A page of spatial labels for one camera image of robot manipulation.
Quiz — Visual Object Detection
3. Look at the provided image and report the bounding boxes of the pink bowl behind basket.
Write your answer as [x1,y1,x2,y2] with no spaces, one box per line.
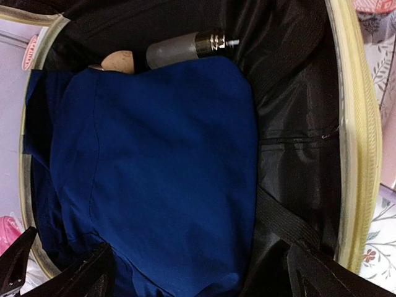
[21,33,44,71]

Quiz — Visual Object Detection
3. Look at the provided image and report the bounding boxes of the floral patterned tablecloth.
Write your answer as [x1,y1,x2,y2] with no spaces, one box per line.
[352,0,396,285]

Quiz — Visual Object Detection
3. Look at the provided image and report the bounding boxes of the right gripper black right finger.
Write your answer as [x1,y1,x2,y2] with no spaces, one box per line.
[287,243,390,297]

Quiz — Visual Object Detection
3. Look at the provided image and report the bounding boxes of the pink printed garment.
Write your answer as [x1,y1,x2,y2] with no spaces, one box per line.
[0,216,25,255]

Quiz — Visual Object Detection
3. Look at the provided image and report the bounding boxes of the frosted glass spray bottle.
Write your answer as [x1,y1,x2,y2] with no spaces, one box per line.
[146,30,239,69]

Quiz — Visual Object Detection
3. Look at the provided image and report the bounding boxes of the brown plush toy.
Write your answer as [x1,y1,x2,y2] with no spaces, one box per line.
[89,50,135,74]

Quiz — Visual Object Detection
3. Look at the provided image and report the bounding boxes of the dark blue garment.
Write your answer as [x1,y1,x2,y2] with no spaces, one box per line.
[24,57,257,296]

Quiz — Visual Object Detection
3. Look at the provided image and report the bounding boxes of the light green hard-shell suitcase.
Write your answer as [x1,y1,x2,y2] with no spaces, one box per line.
[1,1,382,296]

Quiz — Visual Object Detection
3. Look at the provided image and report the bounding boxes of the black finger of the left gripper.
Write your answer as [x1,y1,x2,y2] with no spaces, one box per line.
[1,226,37,296]

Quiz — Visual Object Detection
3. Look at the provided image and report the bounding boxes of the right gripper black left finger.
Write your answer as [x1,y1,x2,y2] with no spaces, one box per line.
[24,243,116,297]

